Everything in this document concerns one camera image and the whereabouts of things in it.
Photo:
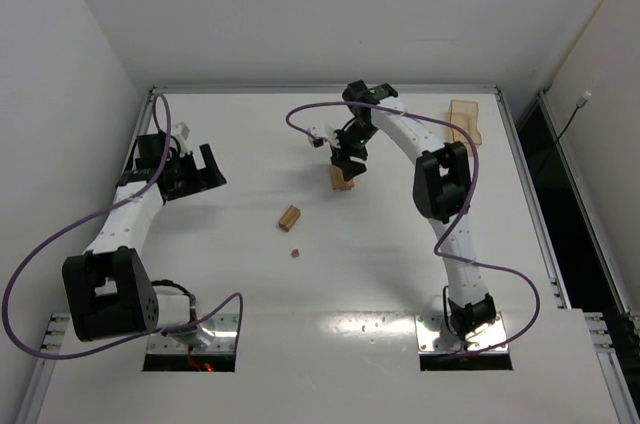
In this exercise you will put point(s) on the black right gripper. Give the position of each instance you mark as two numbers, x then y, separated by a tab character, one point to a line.
347	158

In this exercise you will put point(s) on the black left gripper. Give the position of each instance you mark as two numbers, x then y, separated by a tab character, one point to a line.
195	178

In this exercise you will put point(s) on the long light wood plank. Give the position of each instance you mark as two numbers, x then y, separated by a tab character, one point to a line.
337	179

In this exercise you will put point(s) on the engraved light wood plank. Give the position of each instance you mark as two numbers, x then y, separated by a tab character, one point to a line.
345	185

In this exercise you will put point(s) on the dark striped wood block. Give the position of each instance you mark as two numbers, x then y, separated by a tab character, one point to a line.
289	218

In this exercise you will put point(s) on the transparent orange plastic box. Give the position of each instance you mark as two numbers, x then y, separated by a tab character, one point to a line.
465	114

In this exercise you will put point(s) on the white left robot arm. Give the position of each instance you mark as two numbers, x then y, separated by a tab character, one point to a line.
107	287

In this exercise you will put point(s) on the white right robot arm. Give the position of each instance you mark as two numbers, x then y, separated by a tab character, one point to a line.
441	184

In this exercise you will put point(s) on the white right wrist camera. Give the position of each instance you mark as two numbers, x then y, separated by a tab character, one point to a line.
323	134

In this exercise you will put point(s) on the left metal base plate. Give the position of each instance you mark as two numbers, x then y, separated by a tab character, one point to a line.
215	337

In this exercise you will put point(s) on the black wall cable white plug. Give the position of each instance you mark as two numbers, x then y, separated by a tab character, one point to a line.
579	105

